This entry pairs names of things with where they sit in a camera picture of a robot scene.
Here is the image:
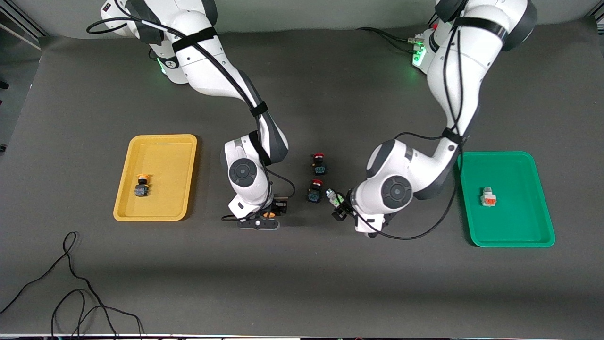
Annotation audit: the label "dark grey table mat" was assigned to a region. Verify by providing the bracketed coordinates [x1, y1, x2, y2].
[0, 19, 604, 337]

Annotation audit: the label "yellow plastic tray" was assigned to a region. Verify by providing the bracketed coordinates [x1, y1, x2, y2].
[113, 134, 198, 222]

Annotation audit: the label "green plastic tray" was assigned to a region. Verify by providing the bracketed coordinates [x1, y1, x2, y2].
[457, 151, 556, 248]

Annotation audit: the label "black cable along right arm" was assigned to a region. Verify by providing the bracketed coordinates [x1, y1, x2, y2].
[86, 17, 297, 222]

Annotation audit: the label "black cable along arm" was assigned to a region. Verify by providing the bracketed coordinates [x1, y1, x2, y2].
[349, 19, 465, 240]
[86, 17, 297, 222]

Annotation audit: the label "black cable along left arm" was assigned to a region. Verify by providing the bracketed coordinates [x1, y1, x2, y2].
[349, 19, 465, 240]

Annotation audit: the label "black left arm base cables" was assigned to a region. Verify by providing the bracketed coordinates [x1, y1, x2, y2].
[356, 14, 442, 53]

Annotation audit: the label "loose black cable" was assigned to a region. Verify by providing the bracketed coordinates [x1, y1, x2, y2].
[0, 231, 144, 339]

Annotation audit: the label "grey metal frame rail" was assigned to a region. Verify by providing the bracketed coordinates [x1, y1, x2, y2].
[0, 7, 49, 39]

